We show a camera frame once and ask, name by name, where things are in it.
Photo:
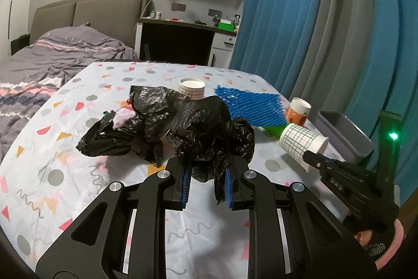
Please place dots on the dark grid paper cup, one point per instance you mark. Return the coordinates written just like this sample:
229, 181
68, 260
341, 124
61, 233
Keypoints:
192, 88

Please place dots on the grey wall socket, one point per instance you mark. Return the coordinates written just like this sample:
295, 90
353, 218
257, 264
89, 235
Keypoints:
214, 11

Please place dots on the grey curtain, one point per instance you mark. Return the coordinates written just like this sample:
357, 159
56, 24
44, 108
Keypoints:
346, 20

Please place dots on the green foam net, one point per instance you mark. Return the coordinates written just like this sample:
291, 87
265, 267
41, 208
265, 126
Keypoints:
272, 131

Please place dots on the grey striped blanket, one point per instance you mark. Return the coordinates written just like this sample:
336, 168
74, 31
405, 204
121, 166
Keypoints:
65, 53

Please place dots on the black plastic bag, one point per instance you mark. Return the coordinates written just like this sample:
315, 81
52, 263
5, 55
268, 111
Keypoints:
143, 125
205, 128

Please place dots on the blue foam net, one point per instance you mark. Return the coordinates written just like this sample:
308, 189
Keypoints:
253, 104

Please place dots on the person's right hand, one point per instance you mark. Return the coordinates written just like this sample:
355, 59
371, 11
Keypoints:
378, 248

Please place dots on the dark wall panel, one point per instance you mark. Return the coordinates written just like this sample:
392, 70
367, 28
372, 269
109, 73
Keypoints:
178, 6

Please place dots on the white drawer unit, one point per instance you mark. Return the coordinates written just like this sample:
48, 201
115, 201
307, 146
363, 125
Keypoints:
223, 48

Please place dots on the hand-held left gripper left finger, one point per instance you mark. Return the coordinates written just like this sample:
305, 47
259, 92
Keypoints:
185, 184

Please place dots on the red white plastic wrapper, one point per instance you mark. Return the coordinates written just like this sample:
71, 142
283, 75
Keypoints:
123, 115

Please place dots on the beige padded headboard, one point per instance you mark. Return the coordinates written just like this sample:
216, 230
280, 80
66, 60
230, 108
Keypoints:
88, 9

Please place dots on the green grid paper cup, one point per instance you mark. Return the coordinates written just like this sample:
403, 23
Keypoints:
300, 139

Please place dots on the orange white paper cup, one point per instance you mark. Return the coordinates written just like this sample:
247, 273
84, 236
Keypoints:
297, 110

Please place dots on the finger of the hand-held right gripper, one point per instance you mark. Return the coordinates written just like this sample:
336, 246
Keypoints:
329, 166

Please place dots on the green box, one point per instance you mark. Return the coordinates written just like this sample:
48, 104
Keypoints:
225, 25

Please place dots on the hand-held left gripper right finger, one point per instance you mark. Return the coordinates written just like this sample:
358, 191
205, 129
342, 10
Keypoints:
228, 190

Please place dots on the dark wooden desk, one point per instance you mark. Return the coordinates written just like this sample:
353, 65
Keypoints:
176, 37

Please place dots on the blue curtain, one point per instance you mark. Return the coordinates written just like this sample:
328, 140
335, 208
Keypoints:
294, 20

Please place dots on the grey trash bin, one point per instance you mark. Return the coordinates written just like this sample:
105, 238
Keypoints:
346, 132

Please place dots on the black bedside box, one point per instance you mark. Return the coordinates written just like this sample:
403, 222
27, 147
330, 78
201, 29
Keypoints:
19, 43

